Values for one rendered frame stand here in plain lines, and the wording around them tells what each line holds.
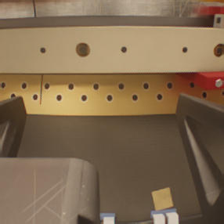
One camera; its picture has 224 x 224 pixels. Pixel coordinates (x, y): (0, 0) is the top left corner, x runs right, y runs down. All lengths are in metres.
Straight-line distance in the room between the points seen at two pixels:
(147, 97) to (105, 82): 0.06
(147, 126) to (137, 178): 0.07
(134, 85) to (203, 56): 0.09
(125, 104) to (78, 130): 0.07
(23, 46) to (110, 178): 0.18
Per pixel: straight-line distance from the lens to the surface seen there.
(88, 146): 0.27
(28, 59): 0.24
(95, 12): 0.26
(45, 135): 0.28
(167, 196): 0.29
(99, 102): 0.26
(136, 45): 0.22
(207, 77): 0.23
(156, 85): 0.28
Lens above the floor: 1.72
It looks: 25 degrees down
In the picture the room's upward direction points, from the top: straight up
